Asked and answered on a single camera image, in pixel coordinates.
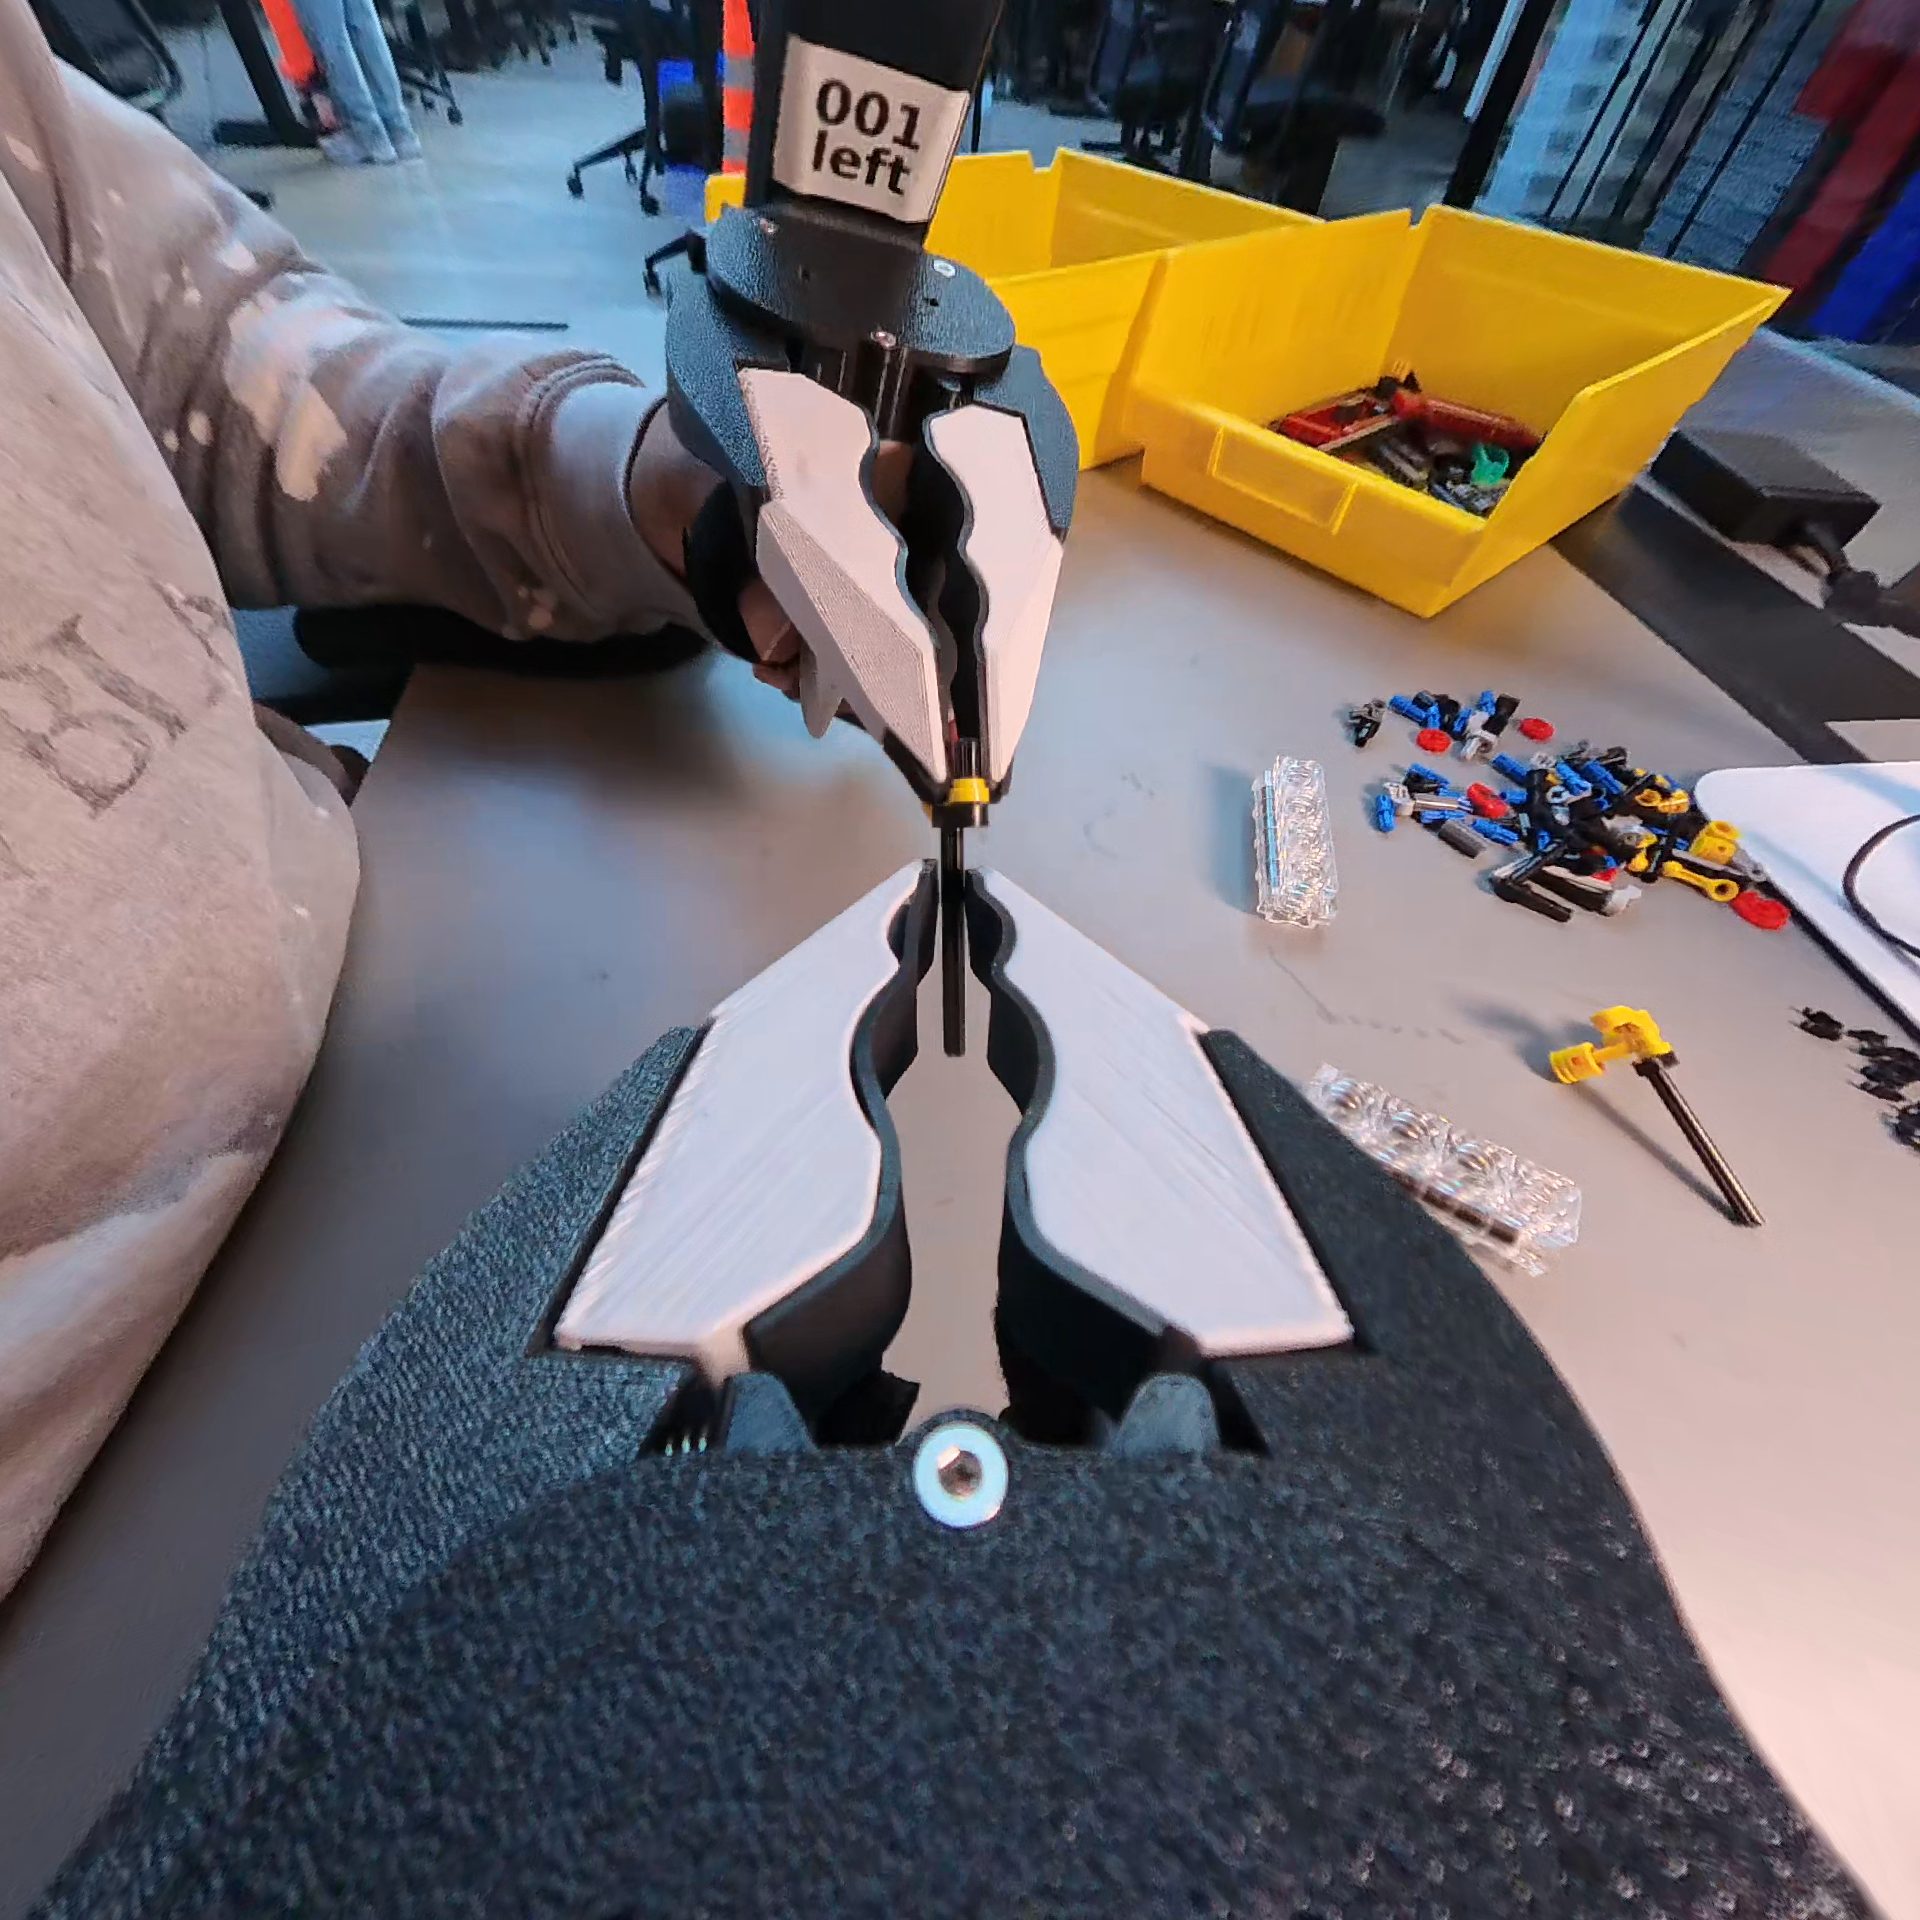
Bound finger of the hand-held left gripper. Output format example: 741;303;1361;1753
921;402;1070;799
738;367;964;794

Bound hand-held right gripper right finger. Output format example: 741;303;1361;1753
967;865;1356;1447

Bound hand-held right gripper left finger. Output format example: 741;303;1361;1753
555;862;921;1444

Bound black toy axle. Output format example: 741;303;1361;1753
929;738;993;1059

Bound yellow and black axle assembly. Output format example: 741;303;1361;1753
1549;1005;1766;1229

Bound person's left forearm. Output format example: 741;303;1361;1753
286;342;669;646

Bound grey desk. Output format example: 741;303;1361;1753
0;323;1920;1920

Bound person's left hand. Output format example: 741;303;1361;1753
626;398;819;703

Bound yellow plastic bin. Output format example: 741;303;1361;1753
702;147;1322;471

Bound black office chair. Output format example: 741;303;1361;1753
567;0;710;213

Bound clear toy brick dark rod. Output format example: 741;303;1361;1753
1303;1060;1586;1279

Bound yellow bin with toy parts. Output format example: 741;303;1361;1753
1125;205;1794;619

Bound black chair armrest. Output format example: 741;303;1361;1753
292;599;710;681

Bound clear toy brick grey rod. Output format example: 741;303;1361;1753
1247;754;1341;927

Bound red and black toy parts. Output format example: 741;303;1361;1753
1271;372;1548;519

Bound pile of colourful toy pieces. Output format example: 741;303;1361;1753
1341;691;1794;935

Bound heap of black toy pins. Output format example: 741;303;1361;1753
1797;1005;1920;1154

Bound black power adapter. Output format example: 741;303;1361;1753
1651;428;1883;554

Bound stack of red blue bins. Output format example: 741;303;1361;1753
1762;0;1920;350

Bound black adapter cable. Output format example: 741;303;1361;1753
1798;516;1920;635

